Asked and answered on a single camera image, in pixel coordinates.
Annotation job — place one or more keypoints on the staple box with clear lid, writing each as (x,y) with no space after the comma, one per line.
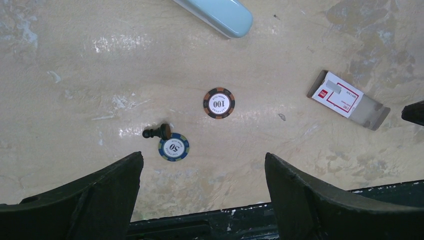
(348,101)

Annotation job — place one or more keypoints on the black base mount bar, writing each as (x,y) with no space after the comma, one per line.
(254,222)

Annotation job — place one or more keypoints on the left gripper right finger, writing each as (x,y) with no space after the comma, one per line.
(307,208)

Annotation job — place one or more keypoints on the poker chip lower left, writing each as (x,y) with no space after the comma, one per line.
(175,149)

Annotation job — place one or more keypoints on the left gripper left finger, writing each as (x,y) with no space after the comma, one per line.
(98,206)

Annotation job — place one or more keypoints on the poker chip upper left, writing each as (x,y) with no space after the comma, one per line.
(219,103)

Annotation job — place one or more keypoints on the blue stapler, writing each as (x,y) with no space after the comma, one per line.
(229,17)

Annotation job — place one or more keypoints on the poker chip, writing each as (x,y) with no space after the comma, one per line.
(219,103)
(175,149)

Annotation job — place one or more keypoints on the small black piece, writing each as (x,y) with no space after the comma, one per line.
(163,132)

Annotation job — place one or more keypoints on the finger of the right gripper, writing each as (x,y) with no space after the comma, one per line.
(414,113)

